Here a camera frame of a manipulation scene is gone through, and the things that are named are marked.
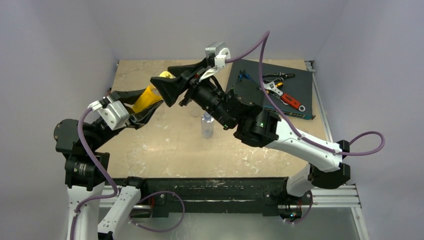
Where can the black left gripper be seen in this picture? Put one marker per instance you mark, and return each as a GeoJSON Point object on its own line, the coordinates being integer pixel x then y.
{"type": "Point", "coordinates": [129, 97]}

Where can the small clear water bottle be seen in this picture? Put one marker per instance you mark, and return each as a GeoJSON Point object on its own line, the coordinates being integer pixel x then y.
{"type": "Point", "coordinates": [207, 125]}

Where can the black handled cutters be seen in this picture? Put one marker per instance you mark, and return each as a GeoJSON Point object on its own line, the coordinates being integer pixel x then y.
{"type": "Point", "coordinates": [279, 77]}

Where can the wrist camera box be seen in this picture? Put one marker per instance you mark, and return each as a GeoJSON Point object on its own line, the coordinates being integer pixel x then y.
{"type": "Point", "coordinates": [217, 53]}
{"type": "Point", "coordinates": [114, 114]}

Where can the blue handled pliers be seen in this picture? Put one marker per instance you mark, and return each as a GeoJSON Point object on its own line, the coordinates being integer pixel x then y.
{"type": "Point", "coordinates": [244, 75]}

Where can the yellow juice bottle cap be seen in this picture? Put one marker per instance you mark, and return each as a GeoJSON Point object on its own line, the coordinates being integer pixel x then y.
{"type": "Point", "coordinates": [166, 74]}

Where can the red handled tool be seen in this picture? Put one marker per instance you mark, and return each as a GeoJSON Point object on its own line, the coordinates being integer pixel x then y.
{"type": "Point", "coordinates": [291, 101]}

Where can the adjustable wrench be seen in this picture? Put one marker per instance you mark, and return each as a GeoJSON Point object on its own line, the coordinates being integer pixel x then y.
{"type": "Point", "coordinates": [273, 87]}

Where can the dark network switch box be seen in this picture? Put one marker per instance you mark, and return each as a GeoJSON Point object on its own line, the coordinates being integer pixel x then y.
{"type": "Point", "coordinates": [300, 87]}

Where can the yellow juice bottle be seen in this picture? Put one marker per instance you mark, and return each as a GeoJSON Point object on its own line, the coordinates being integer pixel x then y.
{"type": "Point", "coordinates": [149, 97]}

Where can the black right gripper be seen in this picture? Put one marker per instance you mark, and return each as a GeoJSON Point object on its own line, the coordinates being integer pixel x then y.
{"type": "Point", "coordinates": [187, 89]}

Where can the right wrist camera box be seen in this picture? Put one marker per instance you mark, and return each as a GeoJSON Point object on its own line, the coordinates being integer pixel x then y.
{"type": "Point", "coordinates": [217, 53]}

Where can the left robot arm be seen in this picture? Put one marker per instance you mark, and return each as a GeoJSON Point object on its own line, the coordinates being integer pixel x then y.
{"type": "Point", "coordinates": [97, 207]}

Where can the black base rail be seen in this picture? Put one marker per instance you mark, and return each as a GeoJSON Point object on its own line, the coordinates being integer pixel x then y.
{"type": "Point", "coordinates": [267, 196]}

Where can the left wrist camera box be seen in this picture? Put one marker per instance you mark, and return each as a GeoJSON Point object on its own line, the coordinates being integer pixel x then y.
{"type": "Point", "coordinates": [114, 114]}

